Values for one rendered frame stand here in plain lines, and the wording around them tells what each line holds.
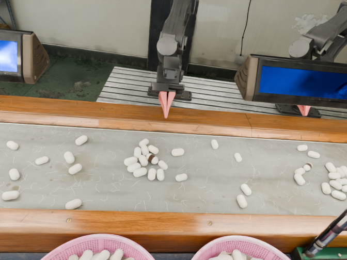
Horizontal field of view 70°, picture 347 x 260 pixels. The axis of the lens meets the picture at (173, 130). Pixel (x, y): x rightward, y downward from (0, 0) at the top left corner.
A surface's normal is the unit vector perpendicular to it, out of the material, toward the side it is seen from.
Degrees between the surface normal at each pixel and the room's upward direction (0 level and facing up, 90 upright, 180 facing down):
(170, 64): 42
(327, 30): 17
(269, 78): 58
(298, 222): 0
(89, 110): 0
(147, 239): 90
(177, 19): 26
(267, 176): 0
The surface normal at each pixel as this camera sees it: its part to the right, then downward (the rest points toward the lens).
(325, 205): 0.12, -0.76
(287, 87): 0.11, 0.15
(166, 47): 0.00, -0.14
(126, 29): -0.04, 0.63
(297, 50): -0.53, -0.17
